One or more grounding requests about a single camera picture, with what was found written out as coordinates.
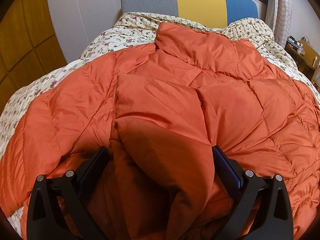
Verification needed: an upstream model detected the wooden desk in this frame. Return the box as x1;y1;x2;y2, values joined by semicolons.
285;36;319;92

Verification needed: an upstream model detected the right floral curtain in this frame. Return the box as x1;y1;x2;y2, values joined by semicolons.
274;0;292;48

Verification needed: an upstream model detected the grey yellow blue headboard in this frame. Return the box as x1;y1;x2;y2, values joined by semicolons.
121;0;259;28

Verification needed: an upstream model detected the floral bed quilt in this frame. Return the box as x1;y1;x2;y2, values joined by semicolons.
0;11;320;234

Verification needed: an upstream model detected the wooden wardrobe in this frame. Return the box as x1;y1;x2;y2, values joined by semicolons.
1;0;66;108

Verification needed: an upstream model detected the orange quilted down jacket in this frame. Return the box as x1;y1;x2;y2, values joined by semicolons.
1;23;319;239

